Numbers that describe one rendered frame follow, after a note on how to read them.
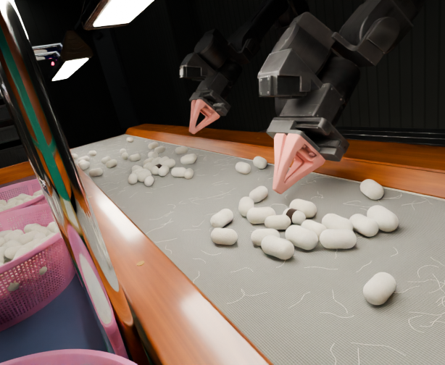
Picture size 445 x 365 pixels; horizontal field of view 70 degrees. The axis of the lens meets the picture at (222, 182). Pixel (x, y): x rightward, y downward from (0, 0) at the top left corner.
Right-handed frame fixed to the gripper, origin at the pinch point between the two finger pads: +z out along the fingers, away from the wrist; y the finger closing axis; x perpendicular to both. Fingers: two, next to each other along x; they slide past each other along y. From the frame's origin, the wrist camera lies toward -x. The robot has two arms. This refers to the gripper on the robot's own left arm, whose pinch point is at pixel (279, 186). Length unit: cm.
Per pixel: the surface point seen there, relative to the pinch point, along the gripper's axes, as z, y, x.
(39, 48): -11, -85, -37
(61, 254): 23.4, -15.8, -16.5
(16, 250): 27.2, -22.5, -20.8
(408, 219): -2.1, 14.5, 5.9
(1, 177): 37, -131, -25
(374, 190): -4.6, 9.3, 5.8
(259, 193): 1.7, -3.4, 0.3
